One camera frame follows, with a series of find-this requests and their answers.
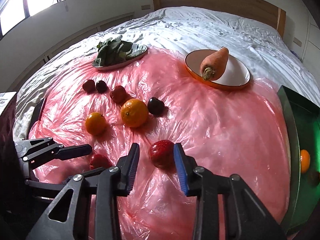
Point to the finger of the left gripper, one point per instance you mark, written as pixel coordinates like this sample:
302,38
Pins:
37,113
70,152

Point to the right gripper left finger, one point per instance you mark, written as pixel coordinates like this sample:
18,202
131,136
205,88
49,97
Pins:
67,216

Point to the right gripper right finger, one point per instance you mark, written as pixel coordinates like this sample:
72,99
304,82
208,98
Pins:
245,216

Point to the small orange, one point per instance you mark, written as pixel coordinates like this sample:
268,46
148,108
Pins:
95,124

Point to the small red fruit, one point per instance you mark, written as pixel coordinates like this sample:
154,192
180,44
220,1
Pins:
89,86

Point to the red apple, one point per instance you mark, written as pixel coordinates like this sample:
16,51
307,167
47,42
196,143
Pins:
161,154

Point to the dark red cherry fruit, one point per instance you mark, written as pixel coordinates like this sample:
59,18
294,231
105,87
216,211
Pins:
101,87

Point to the large orange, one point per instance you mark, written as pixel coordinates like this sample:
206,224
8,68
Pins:
134,113

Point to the red tomato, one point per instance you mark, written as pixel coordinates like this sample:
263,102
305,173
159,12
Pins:
118,95

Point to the dark plum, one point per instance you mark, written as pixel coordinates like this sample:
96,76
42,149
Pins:
155,106

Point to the grey plate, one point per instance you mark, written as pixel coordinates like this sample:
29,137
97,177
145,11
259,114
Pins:
136,53

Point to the orange in tray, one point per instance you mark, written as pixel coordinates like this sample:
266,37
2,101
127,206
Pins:
304,161

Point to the pink plastic sheet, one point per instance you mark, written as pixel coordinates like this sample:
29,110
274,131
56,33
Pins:
239,132

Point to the green tray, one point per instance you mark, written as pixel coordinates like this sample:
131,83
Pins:
302,123

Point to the orange rimmed white plate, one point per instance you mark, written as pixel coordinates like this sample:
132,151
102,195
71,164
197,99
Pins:
235,77

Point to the carrot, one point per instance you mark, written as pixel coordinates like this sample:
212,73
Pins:
214,65

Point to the white bed sheet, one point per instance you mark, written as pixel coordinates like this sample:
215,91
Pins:
181,30

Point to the white wardrobe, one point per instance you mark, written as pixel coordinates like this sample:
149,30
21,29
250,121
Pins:
311,53

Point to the wooden headboard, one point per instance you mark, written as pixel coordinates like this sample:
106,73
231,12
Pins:
259,10

